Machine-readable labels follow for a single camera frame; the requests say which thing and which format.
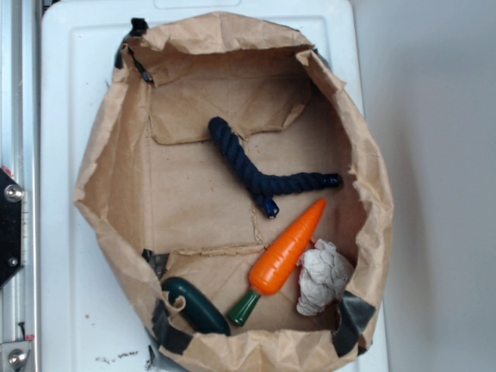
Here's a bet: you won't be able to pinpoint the dark green toy cucumber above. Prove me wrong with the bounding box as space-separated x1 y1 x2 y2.
162 277 231 336

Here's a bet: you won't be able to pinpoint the aluminium frame rail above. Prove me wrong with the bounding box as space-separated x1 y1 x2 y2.
1 1 43 371

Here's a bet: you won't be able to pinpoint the dark blue rope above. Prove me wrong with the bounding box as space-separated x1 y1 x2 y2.
207 116 344 220

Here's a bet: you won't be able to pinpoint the orange toy carrot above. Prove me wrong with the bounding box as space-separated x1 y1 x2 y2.
228 198 327 326

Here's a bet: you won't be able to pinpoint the crumpled white paper ball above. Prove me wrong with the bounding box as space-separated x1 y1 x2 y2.
296 239 354 316

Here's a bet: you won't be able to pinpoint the black mounting plate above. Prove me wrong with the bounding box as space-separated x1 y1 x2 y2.
0 167 24 289

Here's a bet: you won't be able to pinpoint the brown paper bag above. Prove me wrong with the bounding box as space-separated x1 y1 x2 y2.
74 12 394 371

